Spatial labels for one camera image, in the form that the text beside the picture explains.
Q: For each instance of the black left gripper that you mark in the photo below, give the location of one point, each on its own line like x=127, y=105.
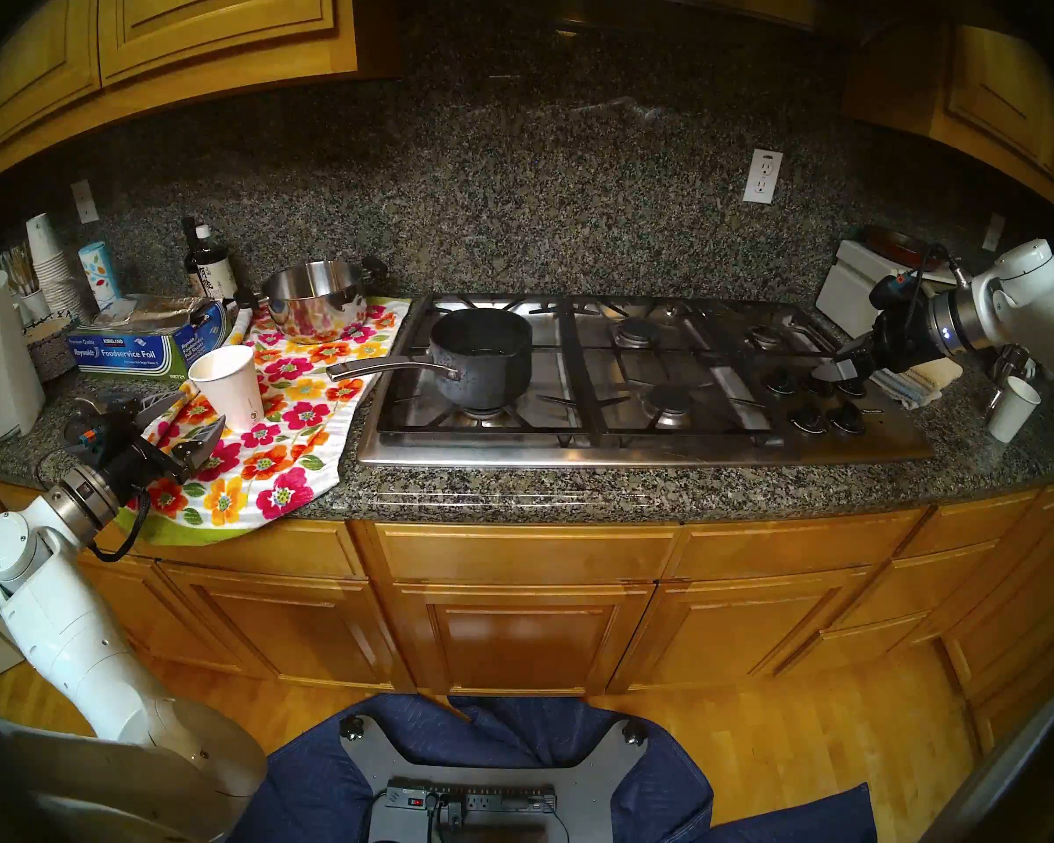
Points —
x=136, y=464

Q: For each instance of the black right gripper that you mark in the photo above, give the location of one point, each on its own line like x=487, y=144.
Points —
x=905, y=341

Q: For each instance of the black stove knob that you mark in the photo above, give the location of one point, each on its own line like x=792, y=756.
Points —
x=854, y=389
x=808, y=418
x=846, y=420
x=815, y=388
x=780, y=380

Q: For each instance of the white paper water cup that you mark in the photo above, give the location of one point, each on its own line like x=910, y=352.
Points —
x=228, y=393

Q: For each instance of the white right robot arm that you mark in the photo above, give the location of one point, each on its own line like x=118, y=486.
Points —
x=1036, y=297

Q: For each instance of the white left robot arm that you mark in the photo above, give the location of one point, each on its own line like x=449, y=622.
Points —
x=70, y=630

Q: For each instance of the small white paper cup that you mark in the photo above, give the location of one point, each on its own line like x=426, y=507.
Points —
x=1013, y=409

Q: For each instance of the colourful patterned paper cup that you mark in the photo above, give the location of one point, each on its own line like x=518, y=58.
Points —
x=98, y=275

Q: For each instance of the stainless steel stock pot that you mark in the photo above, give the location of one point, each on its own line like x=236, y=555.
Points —
x=316, y=310

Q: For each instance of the white cup holding wooden sticks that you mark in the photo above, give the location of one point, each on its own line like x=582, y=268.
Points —
x=33, y=306

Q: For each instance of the small black burner grate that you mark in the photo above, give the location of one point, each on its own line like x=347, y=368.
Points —
x=799, y=345

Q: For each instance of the stacked yellow blue cloths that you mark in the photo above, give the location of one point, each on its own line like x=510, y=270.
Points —
x=905, y=393

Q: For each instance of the white toaster oven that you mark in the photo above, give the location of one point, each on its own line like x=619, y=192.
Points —
x=843, y=292

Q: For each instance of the blue aluminium foil box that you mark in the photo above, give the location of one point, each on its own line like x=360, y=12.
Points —
x=140, y=349

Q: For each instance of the dark round lid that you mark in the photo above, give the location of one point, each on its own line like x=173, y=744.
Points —
x=70, y=433

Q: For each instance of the floral kitchen towel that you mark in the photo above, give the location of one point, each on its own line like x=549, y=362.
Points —
x=299, y=428

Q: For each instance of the stainless steel gas cooktop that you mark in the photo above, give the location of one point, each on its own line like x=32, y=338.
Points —
x=720, y=442

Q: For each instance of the patterned grey bowl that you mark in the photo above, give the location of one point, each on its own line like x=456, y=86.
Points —
x=51, y=349

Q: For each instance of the dark bottle with white label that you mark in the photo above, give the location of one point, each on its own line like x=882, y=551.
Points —
x=215, y=275

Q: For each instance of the large black burner grate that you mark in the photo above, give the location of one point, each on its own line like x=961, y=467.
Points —
x=413, y=427
x=694, y=428

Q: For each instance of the slim dark bottle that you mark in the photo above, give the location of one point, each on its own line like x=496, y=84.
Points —
x=190, y=253

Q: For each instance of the stack of white paper cups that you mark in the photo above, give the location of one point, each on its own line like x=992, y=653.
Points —
x=53, y=270

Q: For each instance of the wooden base cabinets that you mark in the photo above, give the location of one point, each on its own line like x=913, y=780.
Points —
x=527, y=639

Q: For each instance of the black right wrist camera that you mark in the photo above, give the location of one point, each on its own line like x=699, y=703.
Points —
x=894, y=290

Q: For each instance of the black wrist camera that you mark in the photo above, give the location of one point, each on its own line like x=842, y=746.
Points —
x=95, y=435
x=894, y=290

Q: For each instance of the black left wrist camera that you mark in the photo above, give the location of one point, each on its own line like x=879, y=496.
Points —
x=95, y=435

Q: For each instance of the white wall switch plate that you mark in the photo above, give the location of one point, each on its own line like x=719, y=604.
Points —
x=992, y=232
x=84, y=202

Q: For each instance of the white wall power outlet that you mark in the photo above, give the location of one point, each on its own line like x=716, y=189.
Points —
x=762, y=176

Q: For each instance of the wooden wall cabinet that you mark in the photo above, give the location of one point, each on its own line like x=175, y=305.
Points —
x=193, y=16
x=1001, y=95

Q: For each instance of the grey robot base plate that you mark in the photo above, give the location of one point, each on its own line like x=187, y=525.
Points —
x=492, y=753

